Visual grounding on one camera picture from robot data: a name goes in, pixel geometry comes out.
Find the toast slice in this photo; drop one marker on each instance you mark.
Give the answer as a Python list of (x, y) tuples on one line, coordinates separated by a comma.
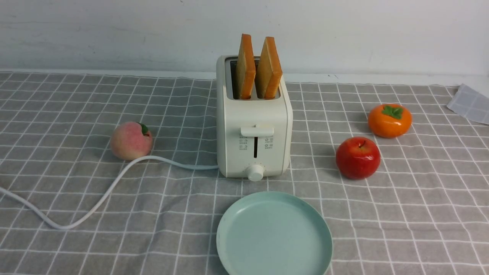
[(245, 70), (269, 71)]

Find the grey checked tablecloth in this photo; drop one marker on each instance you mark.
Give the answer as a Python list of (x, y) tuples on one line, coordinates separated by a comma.
[(424, 211)]

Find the light green round plate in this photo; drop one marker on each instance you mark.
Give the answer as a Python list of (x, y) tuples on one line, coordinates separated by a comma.
[(273, 233)]

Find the pink peach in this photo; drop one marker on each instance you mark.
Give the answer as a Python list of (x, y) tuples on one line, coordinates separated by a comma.
[(131, 140)]

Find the orange persimmon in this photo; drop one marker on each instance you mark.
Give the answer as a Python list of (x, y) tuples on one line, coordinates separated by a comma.
[(389, 120)]

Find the red apple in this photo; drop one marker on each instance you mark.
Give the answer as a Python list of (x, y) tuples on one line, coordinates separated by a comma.
[(358, 158)]

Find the white two-slot toaster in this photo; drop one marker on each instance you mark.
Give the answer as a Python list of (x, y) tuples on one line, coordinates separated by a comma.
[(253, 136)]

